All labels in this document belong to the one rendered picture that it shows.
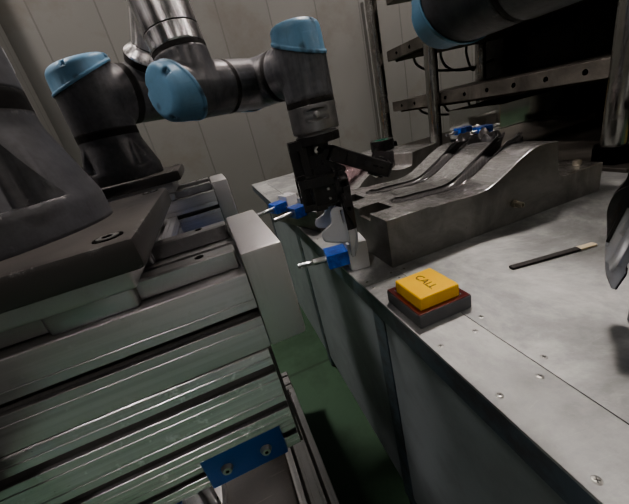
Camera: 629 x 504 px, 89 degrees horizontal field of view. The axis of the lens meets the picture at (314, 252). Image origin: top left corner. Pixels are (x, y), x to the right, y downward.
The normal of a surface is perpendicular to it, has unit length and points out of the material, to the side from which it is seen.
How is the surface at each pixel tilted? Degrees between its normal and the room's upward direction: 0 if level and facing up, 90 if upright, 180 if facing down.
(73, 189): 73
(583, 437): 0
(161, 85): 90
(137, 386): 90
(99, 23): 90
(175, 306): 90
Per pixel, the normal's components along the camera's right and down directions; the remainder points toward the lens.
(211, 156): 0.33, 0.30
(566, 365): -0.22, -0.90
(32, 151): 0.86, -0.43
